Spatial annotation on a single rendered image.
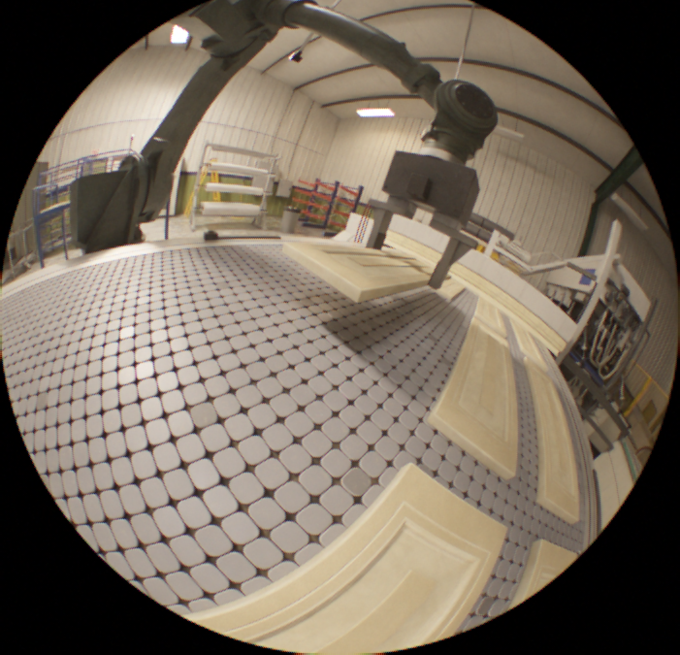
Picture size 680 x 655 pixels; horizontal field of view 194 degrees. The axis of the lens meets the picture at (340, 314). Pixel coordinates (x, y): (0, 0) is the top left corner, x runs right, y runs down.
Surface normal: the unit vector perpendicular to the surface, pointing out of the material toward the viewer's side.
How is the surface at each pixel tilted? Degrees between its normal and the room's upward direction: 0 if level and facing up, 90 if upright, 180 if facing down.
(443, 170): 90
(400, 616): 0
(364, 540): 0
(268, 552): 0
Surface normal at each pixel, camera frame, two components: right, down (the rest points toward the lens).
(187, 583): 0.29, -0.82
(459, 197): -0.66, 0.20
